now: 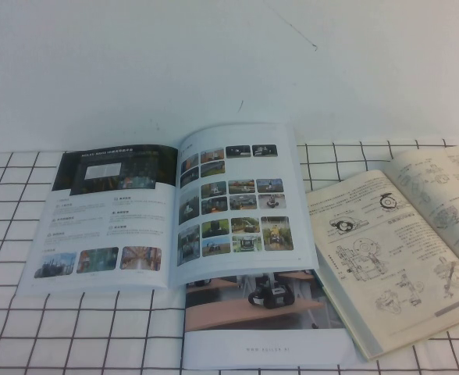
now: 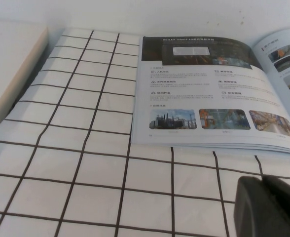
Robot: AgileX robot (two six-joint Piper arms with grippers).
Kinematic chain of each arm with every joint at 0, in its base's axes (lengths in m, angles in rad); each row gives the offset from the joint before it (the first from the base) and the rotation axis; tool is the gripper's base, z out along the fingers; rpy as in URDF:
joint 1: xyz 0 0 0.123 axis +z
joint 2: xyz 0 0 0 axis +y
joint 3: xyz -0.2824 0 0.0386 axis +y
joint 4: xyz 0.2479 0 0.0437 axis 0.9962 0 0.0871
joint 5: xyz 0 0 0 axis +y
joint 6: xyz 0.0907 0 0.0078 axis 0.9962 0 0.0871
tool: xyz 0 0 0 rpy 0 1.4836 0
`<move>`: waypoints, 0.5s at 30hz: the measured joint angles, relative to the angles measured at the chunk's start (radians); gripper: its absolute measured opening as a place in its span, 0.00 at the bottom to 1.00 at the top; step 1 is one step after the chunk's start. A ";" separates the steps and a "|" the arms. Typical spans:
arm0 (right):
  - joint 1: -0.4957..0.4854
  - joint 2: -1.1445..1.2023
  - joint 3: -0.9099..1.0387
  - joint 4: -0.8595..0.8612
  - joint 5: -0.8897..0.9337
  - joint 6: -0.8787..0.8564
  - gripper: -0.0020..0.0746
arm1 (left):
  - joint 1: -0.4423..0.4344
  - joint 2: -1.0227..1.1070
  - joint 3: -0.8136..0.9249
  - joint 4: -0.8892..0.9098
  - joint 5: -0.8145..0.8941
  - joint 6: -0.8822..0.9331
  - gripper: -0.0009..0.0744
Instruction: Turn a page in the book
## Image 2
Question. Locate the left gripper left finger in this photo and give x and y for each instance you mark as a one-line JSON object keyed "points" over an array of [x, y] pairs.
{"points": [[251, 212]]}

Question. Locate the glossy product brochure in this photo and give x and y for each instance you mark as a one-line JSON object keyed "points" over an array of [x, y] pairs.
{"points": [[196, 84]]}

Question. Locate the white black-grid tablecloth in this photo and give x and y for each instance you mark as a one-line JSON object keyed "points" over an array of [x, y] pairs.
{"points": [[81, 172]]}

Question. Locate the white board with beige edge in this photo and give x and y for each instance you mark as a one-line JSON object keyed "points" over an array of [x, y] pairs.
{"points": [[11, 64]]}

